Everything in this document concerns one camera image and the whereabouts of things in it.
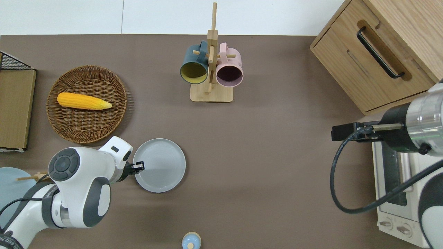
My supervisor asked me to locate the wooden mug tree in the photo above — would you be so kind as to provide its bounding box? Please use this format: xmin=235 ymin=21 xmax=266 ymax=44
xmin=190 ymin=2 xmax=234 ymax=103

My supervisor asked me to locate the wooden plate rack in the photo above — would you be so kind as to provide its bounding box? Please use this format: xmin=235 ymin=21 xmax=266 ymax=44
xmin=17 ymin=171 xmax=49 ymax=182

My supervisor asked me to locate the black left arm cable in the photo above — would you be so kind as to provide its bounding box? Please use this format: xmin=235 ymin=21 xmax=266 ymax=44
xmin=0 ymin=173 xmax=61 ymax=232

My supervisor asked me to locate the white toaster oven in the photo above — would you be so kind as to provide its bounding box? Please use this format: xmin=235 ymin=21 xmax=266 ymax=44
xmin=372 ymin=138 xmax=433 ymax=248

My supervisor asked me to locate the wire grid wooden shelf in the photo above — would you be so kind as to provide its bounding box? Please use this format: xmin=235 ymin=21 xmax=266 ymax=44
xmin=0 ymin=51 xmax=37 ymax=153

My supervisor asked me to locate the black cabinet handle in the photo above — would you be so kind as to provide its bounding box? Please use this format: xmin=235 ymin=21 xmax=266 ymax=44
xmin=357 ymin=27 xmax=405 ymax=79

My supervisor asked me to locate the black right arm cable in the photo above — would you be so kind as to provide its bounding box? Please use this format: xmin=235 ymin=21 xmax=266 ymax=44
xmin=330 ymin=130 xmax=443 ymax=214

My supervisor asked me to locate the gray round plate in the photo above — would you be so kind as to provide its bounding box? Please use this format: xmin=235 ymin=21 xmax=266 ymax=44
xmin=133 ymin=138 xmax=186 ymax=193

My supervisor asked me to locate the light blue round plate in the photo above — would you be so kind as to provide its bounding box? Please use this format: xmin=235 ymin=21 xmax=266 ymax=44
xmin=0 ymin=167 xmax=37 ymax=229

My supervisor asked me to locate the blue service bell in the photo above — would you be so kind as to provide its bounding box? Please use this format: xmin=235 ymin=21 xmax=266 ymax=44
xmin=182 ymin=232 xmax=201 ymax=249

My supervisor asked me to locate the pink mug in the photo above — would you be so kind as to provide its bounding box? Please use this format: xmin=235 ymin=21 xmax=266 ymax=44
xmin=216 ymin=43 xmax=244 ymax=87

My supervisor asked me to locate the brown wicker basket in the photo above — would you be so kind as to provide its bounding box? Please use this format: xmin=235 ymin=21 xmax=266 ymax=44
xmin=46 ymin=65 xmax=128 ymax=144

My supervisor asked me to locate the wooden drawer cabinet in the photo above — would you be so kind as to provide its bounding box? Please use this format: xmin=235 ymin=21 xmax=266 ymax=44
xmin=310 ymin=0 xmax=443 ymax=116

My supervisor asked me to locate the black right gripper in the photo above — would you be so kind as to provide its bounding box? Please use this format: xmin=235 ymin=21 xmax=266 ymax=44
xmin=332 ymin=103 xmax=431 ymax=155

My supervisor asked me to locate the dark teal mug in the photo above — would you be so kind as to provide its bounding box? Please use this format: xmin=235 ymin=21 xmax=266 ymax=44
xmin=180 ymin=41 xmax=209 ymax=84

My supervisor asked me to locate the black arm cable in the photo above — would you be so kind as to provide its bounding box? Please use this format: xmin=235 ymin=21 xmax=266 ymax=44
xmin=0 ymin=173 xmax=61 ymax=232
xmin=330 ymin=130 xmax=443 ymax=214

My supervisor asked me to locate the yellow corn cob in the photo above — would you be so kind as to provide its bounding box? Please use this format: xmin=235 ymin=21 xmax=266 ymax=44
xmin=57 ymin=92 xmax=112 ymax=111

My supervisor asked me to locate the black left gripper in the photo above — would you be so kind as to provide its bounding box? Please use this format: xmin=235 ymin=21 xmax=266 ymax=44
xmin=124 ymin=161 xmax=145 ymax=177

